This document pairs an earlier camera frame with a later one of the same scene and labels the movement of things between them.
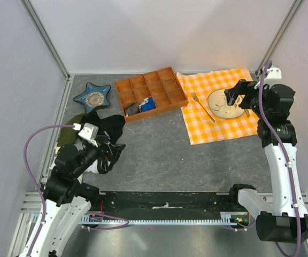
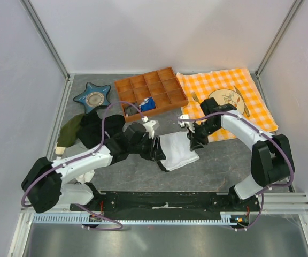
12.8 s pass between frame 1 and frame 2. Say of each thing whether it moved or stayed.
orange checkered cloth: stayed
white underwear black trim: moved
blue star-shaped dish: stayed
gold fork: stayed
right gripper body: moved
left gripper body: moved
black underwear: stayed
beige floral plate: stayed
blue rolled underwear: stayed
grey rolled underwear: stayed
